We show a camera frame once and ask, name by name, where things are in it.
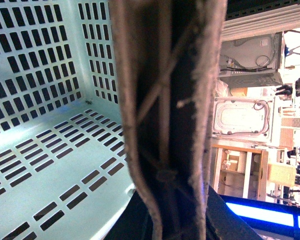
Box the light blue plastic basket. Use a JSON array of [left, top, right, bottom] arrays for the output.
[[0, 0, 134, 240]]

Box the white appliance back panel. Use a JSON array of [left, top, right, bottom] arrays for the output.
[[218, 32, 286, 89]]

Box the blue lit panel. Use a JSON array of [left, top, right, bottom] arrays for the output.
[[220, 195, 300, 240]]

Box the wooden cabinet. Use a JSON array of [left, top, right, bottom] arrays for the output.
[[211, 144, 269, 201]]

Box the white washing machine back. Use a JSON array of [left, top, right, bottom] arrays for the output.
[[212, 96, 278, 143]]

